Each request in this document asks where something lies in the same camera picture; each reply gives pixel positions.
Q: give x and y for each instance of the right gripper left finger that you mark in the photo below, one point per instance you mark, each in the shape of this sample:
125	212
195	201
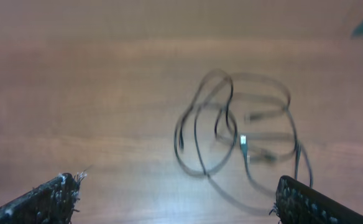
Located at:
51	202

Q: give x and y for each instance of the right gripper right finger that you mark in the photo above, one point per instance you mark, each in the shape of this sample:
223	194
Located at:
297	203

